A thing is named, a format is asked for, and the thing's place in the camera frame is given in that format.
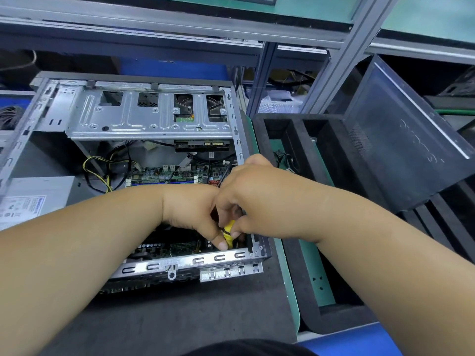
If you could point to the person's left forearm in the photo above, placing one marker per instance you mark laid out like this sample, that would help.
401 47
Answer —
74 270

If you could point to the white plastic bags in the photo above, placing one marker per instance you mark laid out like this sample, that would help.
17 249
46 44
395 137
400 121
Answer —
278 100

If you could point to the empty black foam tray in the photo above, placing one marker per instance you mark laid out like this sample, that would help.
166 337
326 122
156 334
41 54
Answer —
445 226
312 144

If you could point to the grey computer case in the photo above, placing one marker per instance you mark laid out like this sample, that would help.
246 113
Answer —
148 107

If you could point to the person's right hand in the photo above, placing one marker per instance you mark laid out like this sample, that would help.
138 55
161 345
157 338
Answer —
278 200

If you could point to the person's left hand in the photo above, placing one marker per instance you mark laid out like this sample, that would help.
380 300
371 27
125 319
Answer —
194 211

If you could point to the aluminium frame post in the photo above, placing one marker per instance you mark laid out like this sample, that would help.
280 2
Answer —
349 55

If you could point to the silver power supply unit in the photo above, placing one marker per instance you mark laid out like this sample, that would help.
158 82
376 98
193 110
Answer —
33 200

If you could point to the green upper shelf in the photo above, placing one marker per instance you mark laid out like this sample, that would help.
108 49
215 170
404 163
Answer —
371 14

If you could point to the grey side panel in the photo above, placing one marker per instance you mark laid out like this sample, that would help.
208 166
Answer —
401 137

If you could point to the green motherboard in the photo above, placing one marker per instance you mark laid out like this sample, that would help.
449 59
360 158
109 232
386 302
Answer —
171 174

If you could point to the person's black right sleeve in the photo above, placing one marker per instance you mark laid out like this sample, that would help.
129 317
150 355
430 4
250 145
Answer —
249 347

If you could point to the person's right forearm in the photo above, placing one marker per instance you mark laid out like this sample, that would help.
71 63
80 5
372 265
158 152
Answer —
415 278

